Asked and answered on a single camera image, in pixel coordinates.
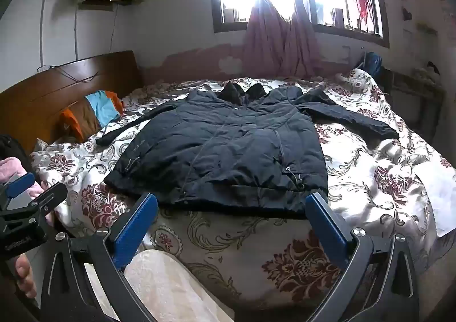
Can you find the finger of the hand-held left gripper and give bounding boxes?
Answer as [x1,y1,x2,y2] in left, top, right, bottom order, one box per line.
[21,182,68,218]
[0,173,36,206]

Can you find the pink curtain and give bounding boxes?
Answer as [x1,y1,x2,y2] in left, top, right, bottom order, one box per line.
[243,0,287,77]
[280,0,323,77]

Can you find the thin dark cable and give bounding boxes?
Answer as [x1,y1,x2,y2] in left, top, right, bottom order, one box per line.
[50,65,101,81]

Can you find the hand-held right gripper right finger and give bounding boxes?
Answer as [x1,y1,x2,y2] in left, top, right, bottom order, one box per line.
[304,192,421,322]

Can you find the wooden headboard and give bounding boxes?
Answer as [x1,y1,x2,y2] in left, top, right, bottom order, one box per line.
[0,51,143,162]

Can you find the dark side table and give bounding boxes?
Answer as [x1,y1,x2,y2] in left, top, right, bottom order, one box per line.
[388,67,447,146]

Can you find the white wall cable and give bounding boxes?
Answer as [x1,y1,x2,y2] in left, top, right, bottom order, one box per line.
[69,0,80,61]
[39,0,59,68]

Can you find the black bag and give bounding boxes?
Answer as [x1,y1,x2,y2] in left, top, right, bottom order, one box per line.
[0,134,33,175]

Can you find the blue backpack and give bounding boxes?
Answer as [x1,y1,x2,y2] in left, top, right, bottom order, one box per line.
[363,52,384,78]

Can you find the black padded jacket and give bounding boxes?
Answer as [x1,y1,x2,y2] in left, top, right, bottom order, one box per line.
[95,82,400,220]

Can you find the floral bed sheet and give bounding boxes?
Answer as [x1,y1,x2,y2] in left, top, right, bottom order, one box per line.
[30,67,456,313]

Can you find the cream fleece trouser leg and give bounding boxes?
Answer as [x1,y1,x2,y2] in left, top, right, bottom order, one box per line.
[123,249,236,322]

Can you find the orange brown blue pillow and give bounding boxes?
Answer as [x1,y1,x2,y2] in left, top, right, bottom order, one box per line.
[59,91,125,143]

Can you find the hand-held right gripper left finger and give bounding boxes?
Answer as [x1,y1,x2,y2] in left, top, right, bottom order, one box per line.
[40,192,159,322]

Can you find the white cloth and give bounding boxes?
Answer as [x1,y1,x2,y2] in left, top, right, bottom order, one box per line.
[414,161,456,238]

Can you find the red hanging clothes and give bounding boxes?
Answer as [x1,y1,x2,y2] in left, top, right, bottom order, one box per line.
[350,0,375,25]

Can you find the person's left hand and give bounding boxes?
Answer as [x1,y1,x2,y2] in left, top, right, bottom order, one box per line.
[14,254,38,300]

